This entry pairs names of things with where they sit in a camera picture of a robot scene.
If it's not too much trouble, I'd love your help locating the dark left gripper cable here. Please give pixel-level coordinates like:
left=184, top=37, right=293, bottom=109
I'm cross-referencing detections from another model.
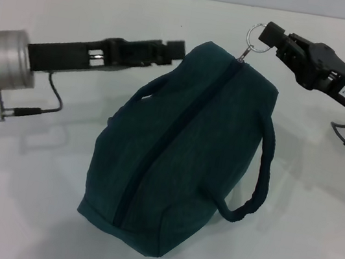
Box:
left=0, top=64, right=69, bottom=132

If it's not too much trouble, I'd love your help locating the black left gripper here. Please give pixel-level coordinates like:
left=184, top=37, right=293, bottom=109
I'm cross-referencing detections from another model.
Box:
left=24, top=17, right=189, bottom=96

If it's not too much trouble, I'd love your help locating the dark teal insulated lunch bag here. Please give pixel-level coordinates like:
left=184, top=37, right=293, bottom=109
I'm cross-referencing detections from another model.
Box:
left=71, top=0, right=297, bottom=259

